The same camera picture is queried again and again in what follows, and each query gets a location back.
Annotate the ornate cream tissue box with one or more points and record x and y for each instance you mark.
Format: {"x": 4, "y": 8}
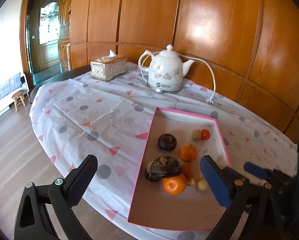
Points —
{"x": 107, "y": 67}

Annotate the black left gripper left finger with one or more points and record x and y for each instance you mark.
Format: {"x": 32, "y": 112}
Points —
{"x": 33, "y": 220}

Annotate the large orange tangerine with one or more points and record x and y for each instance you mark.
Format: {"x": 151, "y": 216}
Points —
{"x": 188, "y": 153}

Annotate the small orange carrot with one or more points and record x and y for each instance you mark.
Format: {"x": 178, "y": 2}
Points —
{"x": 188, "y": 172}

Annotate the white ceramic electric kettle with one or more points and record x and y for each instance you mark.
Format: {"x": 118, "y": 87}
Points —
{"x": 163, "y": 72}

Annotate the red cherry tomato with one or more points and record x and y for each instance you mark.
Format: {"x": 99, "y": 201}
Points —
{"x": 205, "y": 134}

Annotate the small wooden stool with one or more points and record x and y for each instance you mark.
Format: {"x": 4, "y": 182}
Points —
{"x": 18, "y": 97}

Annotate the patterned white tablecloth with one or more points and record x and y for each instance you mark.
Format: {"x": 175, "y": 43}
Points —
{"x": 111, "y": 120}

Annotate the dark round taro piece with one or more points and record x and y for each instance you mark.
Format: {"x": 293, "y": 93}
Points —
{"x": 167, "y": 142}

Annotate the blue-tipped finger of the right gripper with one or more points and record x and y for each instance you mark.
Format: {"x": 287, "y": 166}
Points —
{"x": 256, "y": 171}

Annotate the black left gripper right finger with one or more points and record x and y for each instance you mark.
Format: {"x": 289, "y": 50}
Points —
{"x": 238, "y": 195}

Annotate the small orange tangerine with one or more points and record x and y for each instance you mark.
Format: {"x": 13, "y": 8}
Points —
{"x": 175, "y": 185}

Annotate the pink shallow tray box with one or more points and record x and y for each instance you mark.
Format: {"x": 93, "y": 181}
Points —
{"x": 167, "y": 193}

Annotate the wooden door with glass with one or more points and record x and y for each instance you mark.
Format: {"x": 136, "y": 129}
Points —
{"x": 45, "y": 38}

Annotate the blue plaid sofa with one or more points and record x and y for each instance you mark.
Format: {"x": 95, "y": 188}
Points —
{"x": 14, "y": 84}

